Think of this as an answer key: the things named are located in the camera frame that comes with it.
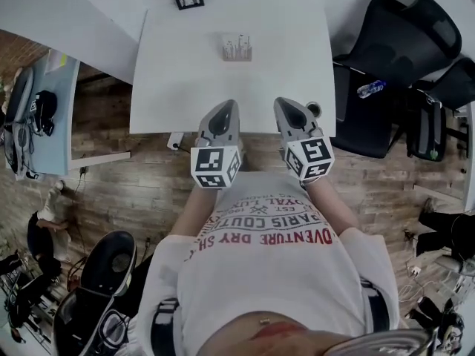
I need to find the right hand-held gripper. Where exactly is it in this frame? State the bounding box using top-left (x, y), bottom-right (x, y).
top-left (273, 96), bottom-right (336, 182)

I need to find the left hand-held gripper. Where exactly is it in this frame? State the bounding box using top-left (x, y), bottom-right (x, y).
top-left (191, 99), bottom-right (244, 191)

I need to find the white card with plant print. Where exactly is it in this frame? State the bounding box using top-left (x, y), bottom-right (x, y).
top-left (222, 32), bottom-right (254, 59)

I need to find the person's right forearm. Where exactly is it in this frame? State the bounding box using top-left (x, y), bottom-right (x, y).
top-left (302, 178), bottom-right (361, 237)

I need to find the person's left forearm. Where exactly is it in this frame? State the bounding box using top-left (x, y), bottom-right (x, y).
top-left (169, 186), bottom-right (224, 245)

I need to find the white power strip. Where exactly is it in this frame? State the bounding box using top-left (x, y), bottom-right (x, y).
top-left (166, 131), bottom-right (185, 151)

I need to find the clear plastic water bottle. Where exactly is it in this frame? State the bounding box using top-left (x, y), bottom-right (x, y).
top-left (356, 79), bottom-right (387, 99)

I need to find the large black mesh office chair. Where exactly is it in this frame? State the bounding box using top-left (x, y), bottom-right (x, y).
top-left (331, 0), bottom-right (463, 159)

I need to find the small black office chair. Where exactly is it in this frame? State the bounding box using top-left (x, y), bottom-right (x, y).
top-left (406, 56), bottom-right (475, 163)

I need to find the white printed shirt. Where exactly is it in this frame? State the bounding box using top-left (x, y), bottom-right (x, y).
top-left (135, 170), bottom-right (401, 356)

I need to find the light blue desk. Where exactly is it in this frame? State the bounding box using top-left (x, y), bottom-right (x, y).
top-left (6, 48), bottom-right (131, 179)

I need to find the black grey-trimmed office chair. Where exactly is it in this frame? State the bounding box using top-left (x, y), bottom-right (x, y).
top-left (53, 230), bottom-right (138, 356)

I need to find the black bag with cables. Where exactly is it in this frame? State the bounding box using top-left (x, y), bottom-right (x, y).
top-left (28, 90), bottom-right (59, 137)

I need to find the black harness strap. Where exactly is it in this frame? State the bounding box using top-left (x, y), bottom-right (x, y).
top-left (358, 277), bottom-right (391, 337)
top-left (150, 297), bottom-right (180, 328)

